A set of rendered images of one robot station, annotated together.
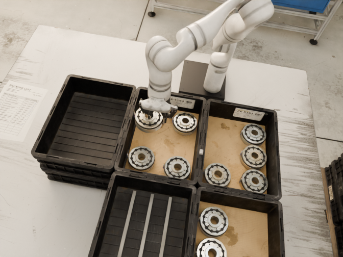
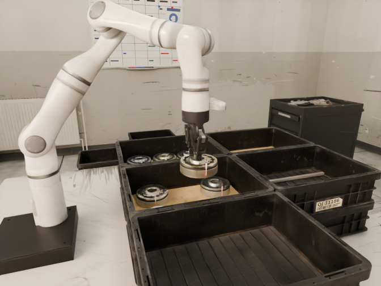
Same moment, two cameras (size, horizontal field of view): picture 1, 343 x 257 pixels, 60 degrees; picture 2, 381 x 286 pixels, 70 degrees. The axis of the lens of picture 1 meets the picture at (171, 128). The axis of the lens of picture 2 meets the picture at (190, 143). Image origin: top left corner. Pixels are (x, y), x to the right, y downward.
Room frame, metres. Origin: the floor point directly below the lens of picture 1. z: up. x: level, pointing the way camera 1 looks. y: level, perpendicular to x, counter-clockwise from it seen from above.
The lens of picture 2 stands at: (0.86, 0.74, 1.29)
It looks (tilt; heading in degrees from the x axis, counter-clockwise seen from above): 18 degrees down; 251
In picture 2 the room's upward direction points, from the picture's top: straight up
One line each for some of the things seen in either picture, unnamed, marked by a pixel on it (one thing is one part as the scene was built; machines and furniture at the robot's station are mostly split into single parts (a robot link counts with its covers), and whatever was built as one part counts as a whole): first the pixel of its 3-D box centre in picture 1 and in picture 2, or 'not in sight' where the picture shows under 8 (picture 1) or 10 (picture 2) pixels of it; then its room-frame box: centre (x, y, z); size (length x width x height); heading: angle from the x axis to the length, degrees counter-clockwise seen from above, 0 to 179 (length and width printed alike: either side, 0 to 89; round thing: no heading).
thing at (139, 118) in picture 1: (149, 116); (198, 160); (0.61, 0.09, 1.01); 0.10 x 0.10 x 0.01
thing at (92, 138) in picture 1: (90, 125); (235, 262); (0.62, 0.33, 0.87); 0.40 x 0.30 x 0.11; 179
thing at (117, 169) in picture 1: (164, 132); (191, 181); (0.61, 0.03, 0.92); 0.40 x 0.30 x 0.02; 179
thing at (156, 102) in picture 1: (158, 92); (202, 97); (0.60, 0.06, 1.18); 0.11 x 0.09 x 0.06; 179
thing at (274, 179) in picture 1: (236, 152); (168, 161); (0.61, -0.27, 0.87); 0.40 x 0.30 x 0.11; 179
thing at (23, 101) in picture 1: (13, 109); not in sight; (0.74, 0.76, 0.70); 0.33 x 0.23 x 0.01; 179
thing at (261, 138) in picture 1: (254, 133); (139, 160); (0.72, -0.35, 0.86); 0.10 x 0.10 x 0.01
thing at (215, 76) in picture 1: (215, 74); (49, 196); (1.05, -0.17, 0.84); 0.09 x 0.09 x 0.17; 78
